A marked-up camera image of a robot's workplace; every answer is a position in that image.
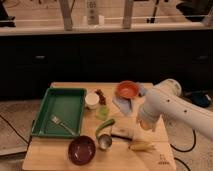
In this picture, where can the green cup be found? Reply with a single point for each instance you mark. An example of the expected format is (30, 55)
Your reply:
(103, 112)

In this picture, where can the dark red grapes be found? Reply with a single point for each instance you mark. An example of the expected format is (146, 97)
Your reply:
(102, 99)

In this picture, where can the blue cloth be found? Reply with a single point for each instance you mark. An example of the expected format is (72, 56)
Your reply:
(126, 105)

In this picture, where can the white cup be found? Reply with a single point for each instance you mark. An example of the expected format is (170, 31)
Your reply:
(92, 100)

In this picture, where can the orange bowl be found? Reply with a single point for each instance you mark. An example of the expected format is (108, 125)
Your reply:
(127, 89)

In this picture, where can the purple bowl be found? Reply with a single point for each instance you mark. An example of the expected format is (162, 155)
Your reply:
(81, 150)

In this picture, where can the green plastic tray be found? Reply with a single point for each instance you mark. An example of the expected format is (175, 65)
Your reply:
(67, 104)

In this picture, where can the metal measuring cup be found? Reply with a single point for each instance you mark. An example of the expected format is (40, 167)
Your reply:
(105, 141)

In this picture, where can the green chili pepper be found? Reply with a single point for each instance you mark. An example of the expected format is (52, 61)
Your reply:
(105, 124)

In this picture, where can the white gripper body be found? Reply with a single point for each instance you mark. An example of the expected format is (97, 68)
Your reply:
(148, 114)

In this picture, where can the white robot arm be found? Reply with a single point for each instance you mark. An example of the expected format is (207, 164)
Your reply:
(164, 98)

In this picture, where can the dark cabinet counter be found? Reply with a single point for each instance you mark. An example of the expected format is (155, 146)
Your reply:
(30, 63)

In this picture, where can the metal fork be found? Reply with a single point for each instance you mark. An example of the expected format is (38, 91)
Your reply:
(57, 121)

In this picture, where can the wooden cutting board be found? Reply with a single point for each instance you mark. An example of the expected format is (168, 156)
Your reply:
(50, 154)

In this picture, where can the small yellow-red apple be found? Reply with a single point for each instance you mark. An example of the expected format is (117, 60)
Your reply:
(145, 125)

